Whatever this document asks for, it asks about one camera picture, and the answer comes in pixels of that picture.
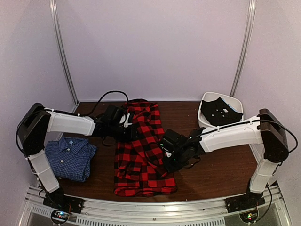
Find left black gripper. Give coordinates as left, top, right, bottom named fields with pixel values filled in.
left=108, top=123, right=142, bottom=144

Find red black plaid shirt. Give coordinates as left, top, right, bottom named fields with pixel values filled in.
left=114, top=99, right=177, bottom=197

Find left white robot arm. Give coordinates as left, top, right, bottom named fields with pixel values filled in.
left=16, top=103, right=138, bottom=209

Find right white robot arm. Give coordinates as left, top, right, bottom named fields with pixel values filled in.
left=159, top=109, right=289, bottom=208

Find white plastic basin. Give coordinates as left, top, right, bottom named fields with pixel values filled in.
left=198, top=92, right=244, bottom=127

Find folded blue checked shirt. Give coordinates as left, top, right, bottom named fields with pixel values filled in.
left=45, top=137, right=97, bottom=182

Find black shirt in basin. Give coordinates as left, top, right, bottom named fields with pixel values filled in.
left=201, top=97, right=243, bottom=126

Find right circuit board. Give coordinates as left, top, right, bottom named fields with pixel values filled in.
left=239, top=210, right=259, bottom=224

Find circuit board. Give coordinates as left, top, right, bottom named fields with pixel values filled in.
left=239, top=210, right=259, bottom=224
left=50, top=210, right=71, bottom=224

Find left circuit board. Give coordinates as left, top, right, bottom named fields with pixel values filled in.
left=50, top=210, right=71, bottom=224

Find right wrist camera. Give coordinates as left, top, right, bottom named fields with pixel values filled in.
left=165, top=151, right=172, bottom=158

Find left black cable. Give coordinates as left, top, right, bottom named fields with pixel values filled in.
left=16, top=90, right=129, bottom=151

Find front aluminium rail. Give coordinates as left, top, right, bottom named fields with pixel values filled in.
left=17, top=181, right=292, bottom=226

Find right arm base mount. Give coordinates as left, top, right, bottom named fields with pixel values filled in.
left=225, top=190, right=265, bottom=213

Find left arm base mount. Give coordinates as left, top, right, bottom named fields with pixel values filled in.
left=43, top=192, right=84, bottom=214

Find left aluminium frame post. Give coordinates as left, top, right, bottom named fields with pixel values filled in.
left=49, top=0, right=79, bottom=106

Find aluminium frame post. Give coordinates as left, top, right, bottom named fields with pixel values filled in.
left=49, top=0, right=79, bottom=106
left=230, top=0, right=256, bottom=97

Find right aluminium frame post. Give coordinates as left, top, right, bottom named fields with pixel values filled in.
left=230, top=0, right=256, bottom=97

